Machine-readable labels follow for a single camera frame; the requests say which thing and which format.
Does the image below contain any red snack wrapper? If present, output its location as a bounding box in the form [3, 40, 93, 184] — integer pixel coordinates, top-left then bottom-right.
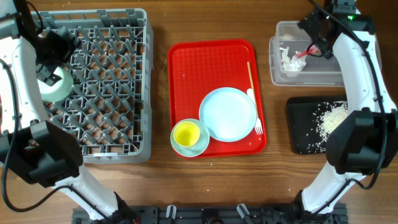
[295, 45, 321, 58]

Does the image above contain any pale green bowl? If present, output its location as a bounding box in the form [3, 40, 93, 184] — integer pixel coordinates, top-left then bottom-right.
[38, 67, 73, 103]

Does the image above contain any white paper napkin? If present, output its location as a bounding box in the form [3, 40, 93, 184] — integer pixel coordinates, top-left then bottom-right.
[279, 47, 307, 77]

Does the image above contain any large pale blue plate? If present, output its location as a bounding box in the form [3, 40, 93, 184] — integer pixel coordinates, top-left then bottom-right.
[198, 87, 256, 142]

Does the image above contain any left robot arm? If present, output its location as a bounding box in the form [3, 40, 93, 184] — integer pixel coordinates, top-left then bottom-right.
[1, 1, 139, 223]

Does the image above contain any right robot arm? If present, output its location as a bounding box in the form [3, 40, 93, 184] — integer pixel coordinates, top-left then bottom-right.
[290, 1, 397, 222]

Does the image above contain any grey plastic dishwasher rack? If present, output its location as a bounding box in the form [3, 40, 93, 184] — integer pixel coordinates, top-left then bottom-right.
[33, 8, 154, 164]

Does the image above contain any spilled rice food waste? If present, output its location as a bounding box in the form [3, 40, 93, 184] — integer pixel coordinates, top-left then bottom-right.
[306, 101, 348, 154]

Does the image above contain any wooden chopstick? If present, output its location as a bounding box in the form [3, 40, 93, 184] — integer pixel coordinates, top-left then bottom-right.
[247, 61, 256, 105]

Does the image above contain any black plastic tray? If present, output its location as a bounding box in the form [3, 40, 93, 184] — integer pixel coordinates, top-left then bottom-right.
[286, 95, 347, 155]

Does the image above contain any white plastic fork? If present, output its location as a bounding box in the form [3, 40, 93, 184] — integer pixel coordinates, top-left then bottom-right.
[246, 88, 263, 135]

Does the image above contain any yellow plastic cup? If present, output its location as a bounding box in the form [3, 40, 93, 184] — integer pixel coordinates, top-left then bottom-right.
[173, 121, 200, 147]

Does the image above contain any pale green saucer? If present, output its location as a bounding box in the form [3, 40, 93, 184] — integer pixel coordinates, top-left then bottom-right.
[170, 119, 210, 158]

